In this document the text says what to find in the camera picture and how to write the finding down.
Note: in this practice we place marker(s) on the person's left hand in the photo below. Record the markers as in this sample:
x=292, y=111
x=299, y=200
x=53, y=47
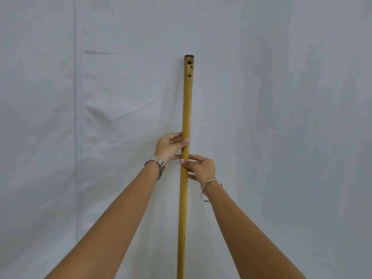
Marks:
x=167, y=146

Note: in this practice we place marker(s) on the person's right hand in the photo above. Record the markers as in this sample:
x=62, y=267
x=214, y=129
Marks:
x=203, y=169

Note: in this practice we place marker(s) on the yellow mop handle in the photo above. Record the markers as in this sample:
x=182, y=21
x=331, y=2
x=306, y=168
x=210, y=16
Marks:
x=186, y=113

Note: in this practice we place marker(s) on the person's right forearm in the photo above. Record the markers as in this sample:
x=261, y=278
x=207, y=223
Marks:
x=250, y=235

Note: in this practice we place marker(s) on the person's left forearm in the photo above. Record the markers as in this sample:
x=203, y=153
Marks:
x=110, y=229

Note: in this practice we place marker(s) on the silver metal wristwatch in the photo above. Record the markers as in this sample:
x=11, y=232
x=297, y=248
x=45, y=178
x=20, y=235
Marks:
x=158, y=163

